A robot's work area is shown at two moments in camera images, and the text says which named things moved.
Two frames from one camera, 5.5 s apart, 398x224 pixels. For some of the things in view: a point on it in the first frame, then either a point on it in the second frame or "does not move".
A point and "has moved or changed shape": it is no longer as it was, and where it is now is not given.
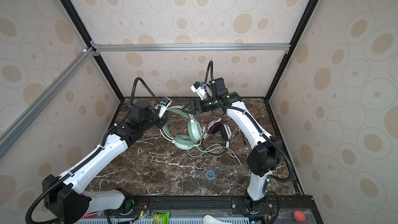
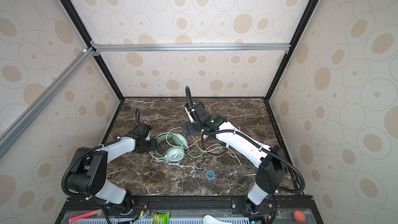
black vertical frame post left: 71,8 does not move
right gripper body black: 208,104 → 192,127
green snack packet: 161,219 does not move
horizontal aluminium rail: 127,47 does not move
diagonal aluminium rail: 12,133 does not move
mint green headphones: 183,141 has moved or changed shape
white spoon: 210,219 does not move
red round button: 299,216 does not move
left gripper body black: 153,121 → 148,146
